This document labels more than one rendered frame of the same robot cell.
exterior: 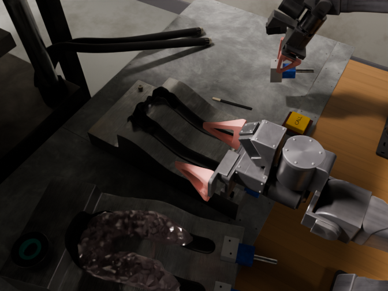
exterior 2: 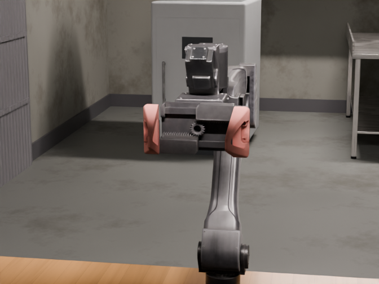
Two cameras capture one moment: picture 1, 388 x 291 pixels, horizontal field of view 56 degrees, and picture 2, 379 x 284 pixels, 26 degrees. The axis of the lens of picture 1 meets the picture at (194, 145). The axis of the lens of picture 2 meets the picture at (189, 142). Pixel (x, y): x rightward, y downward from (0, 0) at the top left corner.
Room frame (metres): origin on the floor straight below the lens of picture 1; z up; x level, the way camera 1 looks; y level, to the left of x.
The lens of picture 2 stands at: (0.72, 0.94, 1.43)
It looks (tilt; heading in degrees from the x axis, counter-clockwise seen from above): 13 degrees down; 250
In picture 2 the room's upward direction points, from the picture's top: straight up
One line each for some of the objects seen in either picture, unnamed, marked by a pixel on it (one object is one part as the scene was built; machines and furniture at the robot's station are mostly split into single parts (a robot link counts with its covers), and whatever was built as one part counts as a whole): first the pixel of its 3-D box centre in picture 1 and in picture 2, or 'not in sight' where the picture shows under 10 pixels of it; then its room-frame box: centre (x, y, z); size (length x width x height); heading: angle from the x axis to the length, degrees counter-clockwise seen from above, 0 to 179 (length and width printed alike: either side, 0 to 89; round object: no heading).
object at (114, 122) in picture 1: (181, 134); not in sight; (0.66, 0.04, 0.87); 0.50 x 0.26 x 0.14; 59
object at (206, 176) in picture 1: (203, 169); (219, 136); (0.33, -0.02, 1.20); 0.09 x 0.07 x 0.07; 60
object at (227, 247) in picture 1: (249, 256); not in sight; (0.31, -0.13, 0.85); 0.13 x 0.05 x 0.05; 76
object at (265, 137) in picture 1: (256, 152); (201, 84); (0.32, -0.09, 1.25); 0.07 x 0.06 x 0.11; 150
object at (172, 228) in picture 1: (131, 244); not in sight; (0.32, 0.14, 0.90); 0.26 x 0.18 x 0.08; 76
